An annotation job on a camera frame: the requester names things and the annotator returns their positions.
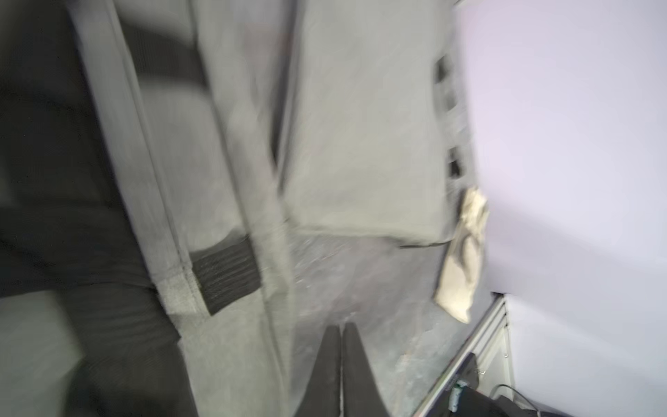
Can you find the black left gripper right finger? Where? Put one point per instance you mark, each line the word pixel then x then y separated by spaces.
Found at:
pixel 361 396

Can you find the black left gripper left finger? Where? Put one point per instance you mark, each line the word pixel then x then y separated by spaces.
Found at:
pixel 322 394

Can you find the grey bag with black straps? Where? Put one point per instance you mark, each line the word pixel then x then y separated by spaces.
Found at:
pixel 144 267

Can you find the grey laptop bag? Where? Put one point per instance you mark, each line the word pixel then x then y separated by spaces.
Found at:
pixel 375 139

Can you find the beige work glove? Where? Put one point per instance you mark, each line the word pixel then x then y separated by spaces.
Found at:
pixel 463 263

